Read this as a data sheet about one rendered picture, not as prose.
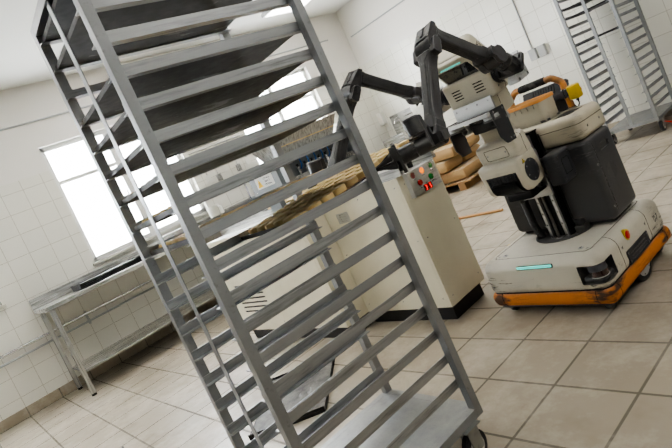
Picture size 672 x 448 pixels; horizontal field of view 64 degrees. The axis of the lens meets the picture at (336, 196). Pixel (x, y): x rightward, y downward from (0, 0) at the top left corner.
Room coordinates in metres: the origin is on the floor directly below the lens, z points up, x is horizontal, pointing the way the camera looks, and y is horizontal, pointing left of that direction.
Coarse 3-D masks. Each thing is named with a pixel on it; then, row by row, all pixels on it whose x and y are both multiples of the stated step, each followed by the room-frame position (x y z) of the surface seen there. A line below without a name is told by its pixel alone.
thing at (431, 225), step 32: (384, 224) 2.96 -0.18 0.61; (416, 224) 2.79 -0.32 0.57; (448, 224) 2.93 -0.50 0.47; (384, 256) 3.04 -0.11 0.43; (416, 256) 2.86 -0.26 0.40; (448, 256) 2.87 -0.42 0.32; (384, 288) 3.13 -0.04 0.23; (448, 288) 2.80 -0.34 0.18; (480, 288) 3.00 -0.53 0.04; (384, 320) 3.28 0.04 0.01
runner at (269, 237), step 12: (348, 192) 1.66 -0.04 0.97; (360, 192) 1.68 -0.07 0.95; (324, 204) 1.60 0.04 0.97; (336, 204) 1.62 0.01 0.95; (300, 216) 1.55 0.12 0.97; (312, 216) 1.57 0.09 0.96; (276, 228) 1.49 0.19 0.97; (288, 228) 1.52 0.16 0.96; (252, 240) 1.45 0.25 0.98; (264, 240) 1.47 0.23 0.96; (240, 252) 1.42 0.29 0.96; (252, 252) 1.44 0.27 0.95; (228, 264) 1.39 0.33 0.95; (204, 276) 1.37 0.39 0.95
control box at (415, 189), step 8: (432, 160) 2.94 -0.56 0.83; (416, 168) 2.85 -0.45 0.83; (424, 168) 2.89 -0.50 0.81; (432, 168) 2.93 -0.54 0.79; (408, 176) 2.80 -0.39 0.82; (416, 176) 2.83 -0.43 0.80; (424, 176) 2.87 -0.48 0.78; (408, 184) 2.80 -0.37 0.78; (416, 184) 2.82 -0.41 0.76; (424, 184) 2.85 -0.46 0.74; (432, 184) 2.89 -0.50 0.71; (416, 192) 2.80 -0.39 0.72; (424, 192) 2.84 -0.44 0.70
